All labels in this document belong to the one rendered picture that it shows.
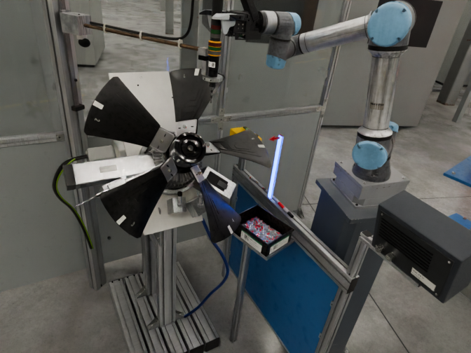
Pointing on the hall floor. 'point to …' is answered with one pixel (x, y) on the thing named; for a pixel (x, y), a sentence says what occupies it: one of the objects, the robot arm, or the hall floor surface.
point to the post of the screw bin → (240, 292)
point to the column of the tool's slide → (74, 136)
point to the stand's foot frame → (176, 342)
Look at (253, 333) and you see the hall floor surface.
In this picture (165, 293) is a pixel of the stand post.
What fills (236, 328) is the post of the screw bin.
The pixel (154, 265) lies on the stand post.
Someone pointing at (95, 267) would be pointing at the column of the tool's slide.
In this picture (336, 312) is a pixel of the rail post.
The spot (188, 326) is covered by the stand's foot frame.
